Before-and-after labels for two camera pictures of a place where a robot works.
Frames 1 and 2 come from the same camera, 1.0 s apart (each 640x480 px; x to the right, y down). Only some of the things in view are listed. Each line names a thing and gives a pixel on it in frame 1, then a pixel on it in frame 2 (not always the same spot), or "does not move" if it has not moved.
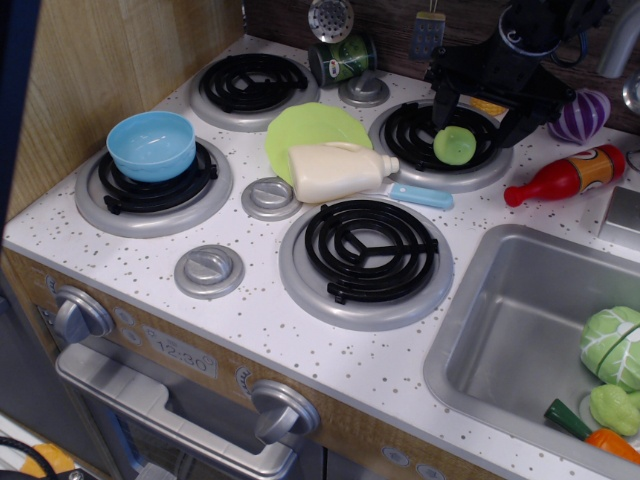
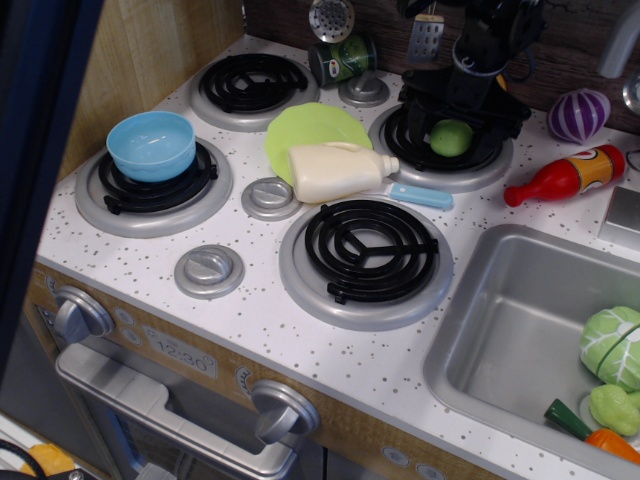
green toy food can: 330,63 does not move
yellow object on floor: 54,457 does not move
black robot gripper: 507,70 → 472,84
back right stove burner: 405,130 does not move
